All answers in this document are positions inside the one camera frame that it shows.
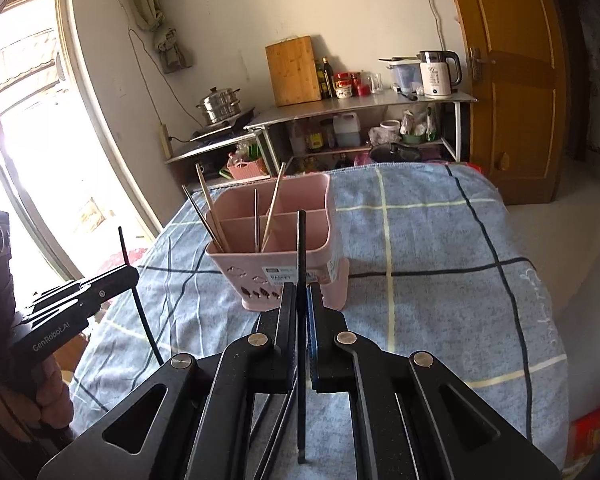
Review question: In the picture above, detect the metal door handle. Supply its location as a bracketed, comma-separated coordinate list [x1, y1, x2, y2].
[469, 47, 496, 81]

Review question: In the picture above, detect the pink woven basket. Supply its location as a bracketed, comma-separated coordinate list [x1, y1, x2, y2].
[227, 157, 270, 181]

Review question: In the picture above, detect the black chopstick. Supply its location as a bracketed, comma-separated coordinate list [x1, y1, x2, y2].
[296, 210, 307, 464]
[252, 400, 276, 480]
[267, 394, 297, 480]
[118, 227, 164, 366]

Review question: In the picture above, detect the metal shelf rack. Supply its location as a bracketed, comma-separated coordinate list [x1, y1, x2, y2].
[243, 91, 478, 166]

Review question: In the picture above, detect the white wall cable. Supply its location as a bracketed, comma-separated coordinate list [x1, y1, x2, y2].
[412, 0, 458, 51]

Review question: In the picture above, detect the bamboo cutting board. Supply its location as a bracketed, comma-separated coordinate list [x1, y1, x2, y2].
[265, 36, 322, 107]

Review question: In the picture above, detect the wrapped air conditioner pipe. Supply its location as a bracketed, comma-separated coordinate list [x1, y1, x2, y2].
[125, 0, 196, 73]

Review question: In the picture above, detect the black pan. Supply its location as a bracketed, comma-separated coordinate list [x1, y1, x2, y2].
[370, 142, 423, 163]

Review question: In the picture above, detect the floral blanket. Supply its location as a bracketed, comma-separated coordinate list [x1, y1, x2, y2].
[567, 405, 600, 480]

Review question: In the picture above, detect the white plastic jug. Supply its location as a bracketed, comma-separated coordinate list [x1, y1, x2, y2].
[334, 112, 361, 148]

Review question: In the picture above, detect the low steel cooker stand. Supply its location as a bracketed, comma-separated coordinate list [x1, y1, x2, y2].
[164, 132, 261, 186]

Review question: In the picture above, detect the white electric kettle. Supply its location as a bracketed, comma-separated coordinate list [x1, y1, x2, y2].
[419, 50, 462, 99]

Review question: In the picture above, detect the person's left hand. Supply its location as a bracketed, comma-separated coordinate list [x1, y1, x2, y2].
[34, 352, 75, 428]

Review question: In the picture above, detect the brown wooden door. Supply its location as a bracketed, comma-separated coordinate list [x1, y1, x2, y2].
[442, 0, 568, 206]

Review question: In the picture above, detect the clear plastic container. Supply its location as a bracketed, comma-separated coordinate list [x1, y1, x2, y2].
[380, 56, 423, 92]

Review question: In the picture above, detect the blue checkered table cloth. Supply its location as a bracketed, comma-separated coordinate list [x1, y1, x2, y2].
[70, 162, 571, 480]

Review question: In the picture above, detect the pink plastic utensil basket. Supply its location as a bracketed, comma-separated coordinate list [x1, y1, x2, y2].
[205, 174, 351, 313]

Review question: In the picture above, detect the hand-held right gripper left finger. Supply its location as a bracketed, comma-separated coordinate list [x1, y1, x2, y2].
[37, 282, 299, 480]

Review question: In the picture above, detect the black induction cooker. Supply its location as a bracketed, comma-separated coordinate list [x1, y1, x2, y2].
[190, 106, 257, 142]

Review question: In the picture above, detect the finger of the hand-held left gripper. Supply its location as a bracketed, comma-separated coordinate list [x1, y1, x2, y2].
[12, 295, 106, 333]
[32, 265, 141, 311]

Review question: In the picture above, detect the dark sauce bottle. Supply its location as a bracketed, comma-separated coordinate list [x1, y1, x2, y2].
[321, 57, 337, 99]

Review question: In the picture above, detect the steel steamer pot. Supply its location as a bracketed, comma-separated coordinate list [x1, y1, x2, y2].
[196, 86, 242, 125]

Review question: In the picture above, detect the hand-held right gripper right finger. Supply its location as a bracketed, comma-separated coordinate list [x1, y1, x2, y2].
[306, 282, 562, 480]

